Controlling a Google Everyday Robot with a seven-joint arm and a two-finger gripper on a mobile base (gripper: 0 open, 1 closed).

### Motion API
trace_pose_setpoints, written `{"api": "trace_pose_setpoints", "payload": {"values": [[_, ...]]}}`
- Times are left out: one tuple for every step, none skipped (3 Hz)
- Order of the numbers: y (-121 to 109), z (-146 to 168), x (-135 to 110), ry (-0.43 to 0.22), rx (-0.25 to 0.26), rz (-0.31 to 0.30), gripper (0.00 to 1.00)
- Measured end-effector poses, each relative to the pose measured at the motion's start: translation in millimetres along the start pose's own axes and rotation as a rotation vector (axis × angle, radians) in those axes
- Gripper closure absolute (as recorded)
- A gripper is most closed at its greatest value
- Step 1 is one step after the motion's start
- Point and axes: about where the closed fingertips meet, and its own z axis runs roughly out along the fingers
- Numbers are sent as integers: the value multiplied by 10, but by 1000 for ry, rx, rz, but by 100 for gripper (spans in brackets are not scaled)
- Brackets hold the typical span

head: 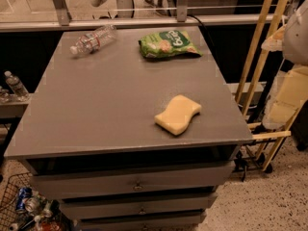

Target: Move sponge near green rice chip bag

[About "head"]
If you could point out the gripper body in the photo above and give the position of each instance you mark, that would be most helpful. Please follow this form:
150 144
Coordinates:
296 38

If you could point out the yellow sponge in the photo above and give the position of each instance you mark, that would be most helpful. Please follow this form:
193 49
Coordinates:
177 115

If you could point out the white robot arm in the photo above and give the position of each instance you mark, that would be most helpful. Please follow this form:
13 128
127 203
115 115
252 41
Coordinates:
292 39

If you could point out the green rice chip bag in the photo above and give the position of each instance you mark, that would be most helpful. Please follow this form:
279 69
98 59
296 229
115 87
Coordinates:
167 44

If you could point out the grey drawer cabinet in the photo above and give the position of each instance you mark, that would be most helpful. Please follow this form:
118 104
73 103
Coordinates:
90 140

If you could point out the clear plastic water bottle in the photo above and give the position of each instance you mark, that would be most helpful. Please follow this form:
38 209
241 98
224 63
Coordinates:
94 40

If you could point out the upright water bottle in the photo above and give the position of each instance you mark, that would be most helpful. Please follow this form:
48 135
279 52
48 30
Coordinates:
16 86

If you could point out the grey side shelf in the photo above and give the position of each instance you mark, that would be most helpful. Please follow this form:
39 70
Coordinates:
13 108

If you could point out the silver soda can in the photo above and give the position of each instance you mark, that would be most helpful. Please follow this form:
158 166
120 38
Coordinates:
33 205

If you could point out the blue soda can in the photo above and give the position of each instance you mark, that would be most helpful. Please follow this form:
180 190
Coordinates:
23 195

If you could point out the black wire basket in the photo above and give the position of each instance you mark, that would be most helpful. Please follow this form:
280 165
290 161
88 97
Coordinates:
49 218

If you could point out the metal window rail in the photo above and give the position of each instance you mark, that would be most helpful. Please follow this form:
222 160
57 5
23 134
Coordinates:
131 23

